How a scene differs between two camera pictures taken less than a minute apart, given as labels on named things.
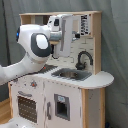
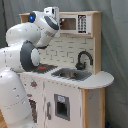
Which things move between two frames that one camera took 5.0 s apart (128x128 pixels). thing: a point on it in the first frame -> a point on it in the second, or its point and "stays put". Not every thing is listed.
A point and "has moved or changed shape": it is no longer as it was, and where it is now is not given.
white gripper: x=55 y=26 -> x=53 y=11
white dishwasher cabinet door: x=62 y=105 stays put
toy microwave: x=84 y=24 has moved or changed shape
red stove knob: x=33 y=84 stays put
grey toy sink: x=72 y=74 stays put
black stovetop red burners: x=47 y=67 stays put
